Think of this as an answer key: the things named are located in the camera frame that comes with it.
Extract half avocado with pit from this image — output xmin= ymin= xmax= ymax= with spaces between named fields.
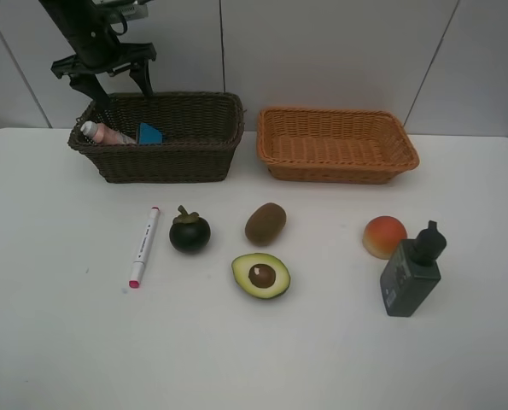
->
xmin=231 ymin=253 xmax=291 ymax=300

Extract orange wicker basket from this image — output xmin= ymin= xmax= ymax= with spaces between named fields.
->
xmin=256 ymin=108 xmax=420 ymax=185

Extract pink liquid bottle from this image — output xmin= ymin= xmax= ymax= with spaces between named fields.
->
xmin=80 ymin=120 xmax=136 ymax=145

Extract black whiteboard eraser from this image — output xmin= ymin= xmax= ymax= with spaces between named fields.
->
xmin=137 ymin=122 xmax=165 ymax=145

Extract dark purple mangosteen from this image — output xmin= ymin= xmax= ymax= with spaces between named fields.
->
xmin=169 ymin=205 xmax=211 ymax=254

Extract dark green pump bottle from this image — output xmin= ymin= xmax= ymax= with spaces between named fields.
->
xmin=380 ymin=220 xmax=447 ymax=318

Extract dark brown wicker basket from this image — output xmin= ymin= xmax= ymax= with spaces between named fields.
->
xmin=68 ymin=91 xmax=244 ymax=184

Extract brown kiwi fruit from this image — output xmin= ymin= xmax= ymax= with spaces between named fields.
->
xmin=245 ymin=202 xmax=287 ymax=246

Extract orange peach fruit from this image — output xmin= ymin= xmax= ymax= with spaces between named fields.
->
xmin=362 ymin=215 xmax=407 ymax=260

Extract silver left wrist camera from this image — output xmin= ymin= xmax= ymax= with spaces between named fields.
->
xmin=93 ymin=0 xmax=149 ymax=24

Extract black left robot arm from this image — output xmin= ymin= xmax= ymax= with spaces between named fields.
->
xmin=41 ymin=0 xmax=157 ymax=108

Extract white red marker pen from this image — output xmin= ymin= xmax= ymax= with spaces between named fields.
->
xmin=128 ymin=207 xmax=161 ymax=289

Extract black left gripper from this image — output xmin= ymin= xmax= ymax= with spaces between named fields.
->
xmin=51 ymin=41 xmax=157 ymax=109

